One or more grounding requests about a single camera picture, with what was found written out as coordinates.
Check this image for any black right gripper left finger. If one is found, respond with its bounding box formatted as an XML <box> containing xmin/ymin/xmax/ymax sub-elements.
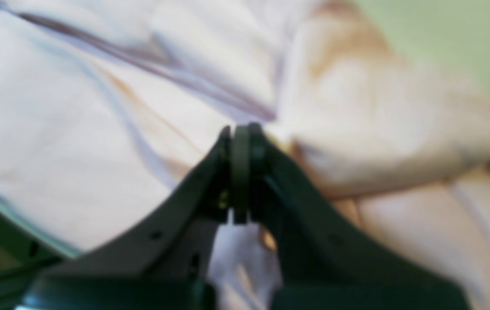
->
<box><xmin>21</xmin><ymin>127</ymin><xmax>231</xmax><ymax>310</ymax></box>

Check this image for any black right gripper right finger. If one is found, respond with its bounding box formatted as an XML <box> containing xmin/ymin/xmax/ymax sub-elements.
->
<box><xmin>245</xmin><ymin>124</ymin><xmax>469</xmax><ymax>310</ymax></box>

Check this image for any pink T-shirt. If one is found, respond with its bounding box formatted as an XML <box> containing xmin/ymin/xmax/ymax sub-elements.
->
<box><xmin>0</xmin><ymin>0</ymin><xmax>490</xmax><ymax>310</ymax></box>

